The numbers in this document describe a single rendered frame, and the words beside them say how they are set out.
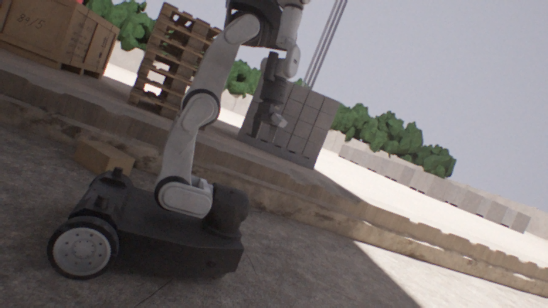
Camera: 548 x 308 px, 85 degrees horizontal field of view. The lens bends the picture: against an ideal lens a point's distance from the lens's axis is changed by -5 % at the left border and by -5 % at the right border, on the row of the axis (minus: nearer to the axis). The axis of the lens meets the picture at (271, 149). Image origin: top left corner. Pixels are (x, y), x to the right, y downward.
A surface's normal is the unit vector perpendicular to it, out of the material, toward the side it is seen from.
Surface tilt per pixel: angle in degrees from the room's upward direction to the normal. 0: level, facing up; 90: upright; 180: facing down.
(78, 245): 90
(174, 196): 90
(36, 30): 90
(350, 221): 98
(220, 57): 115
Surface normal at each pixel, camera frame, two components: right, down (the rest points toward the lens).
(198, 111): 0.31, 0.20
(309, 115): 0.02, 0.09
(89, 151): -0.36, -0.07
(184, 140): 0.02, 0.51
